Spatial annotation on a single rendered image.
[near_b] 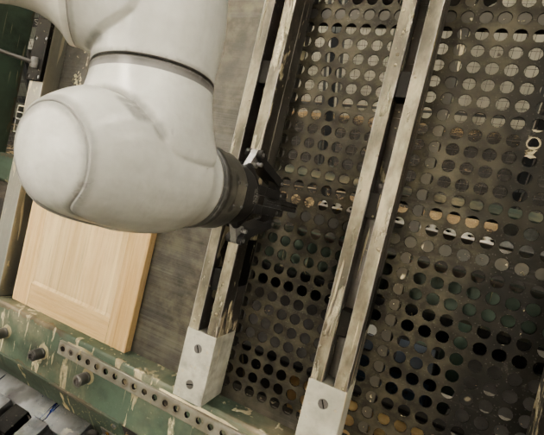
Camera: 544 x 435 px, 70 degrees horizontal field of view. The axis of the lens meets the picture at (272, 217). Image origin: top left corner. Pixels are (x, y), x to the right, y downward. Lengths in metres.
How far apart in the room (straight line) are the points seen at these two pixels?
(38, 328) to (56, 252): 0.17
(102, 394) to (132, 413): 0.08
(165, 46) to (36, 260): 0.84
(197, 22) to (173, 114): 0.07
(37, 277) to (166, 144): 0.83
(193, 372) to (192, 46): 0.56
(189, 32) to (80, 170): 0.14
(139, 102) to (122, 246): 0.62
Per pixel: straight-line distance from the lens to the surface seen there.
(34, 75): 1.14
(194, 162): 0.32
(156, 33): 0.32
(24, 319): 1.08
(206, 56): 0.34
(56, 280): 1.05
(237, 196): 0.41
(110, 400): 0.92
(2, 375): 1.21
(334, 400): 0.65
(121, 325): 0.91
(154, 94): 0.31
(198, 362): 0.74
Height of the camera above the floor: 1.54
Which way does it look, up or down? 30 degrees down
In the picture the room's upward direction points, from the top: straight up
